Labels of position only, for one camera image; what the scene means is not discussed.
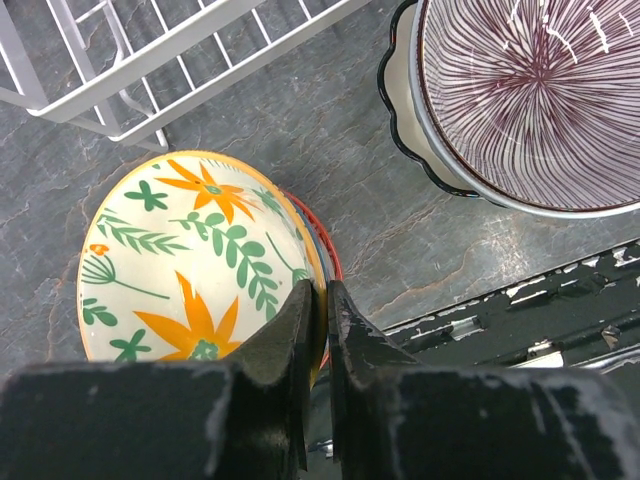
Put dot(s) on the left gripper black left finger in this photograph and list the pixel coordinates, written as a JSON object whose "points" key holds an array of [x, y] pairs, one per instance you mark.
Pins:
{"points": [[240, 417]]}

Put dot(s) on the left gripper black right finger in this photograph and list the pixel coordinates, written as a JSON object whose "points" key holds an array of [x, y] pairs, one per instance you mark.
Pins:
{"points": [[397, 418]]}

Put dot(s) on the floral orange green bowl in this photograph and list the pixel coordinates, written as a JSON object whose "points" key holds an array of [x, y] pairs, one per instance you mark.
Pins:
{"points": [[178, 262]]}

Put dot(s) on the white wire dish rack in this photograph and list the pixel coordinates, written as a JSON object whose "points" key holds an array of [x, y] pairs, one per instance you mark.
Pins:
{"points": [[119, 102]]}

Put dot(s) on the red rimmed bowl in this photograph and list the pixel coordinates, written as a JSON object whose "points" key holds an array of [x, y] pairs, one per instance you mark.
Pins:
{"points": [[319, 353]]}

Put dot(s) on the blue triangle pattern bowl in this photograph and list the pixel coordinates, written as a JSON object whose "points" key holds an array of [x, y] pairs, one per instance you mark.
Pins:
{"points": [[317, 258]]}

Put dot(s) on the purple striped bowl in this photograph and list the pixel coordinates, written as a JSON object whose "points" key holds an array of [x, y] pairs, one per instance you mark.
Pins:
{"points": [[533, 104]]}

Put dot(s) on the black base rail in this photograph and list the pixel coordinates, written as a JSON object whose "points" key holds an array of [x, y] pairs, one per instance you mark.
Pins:
{"points": [[584, 314]]}

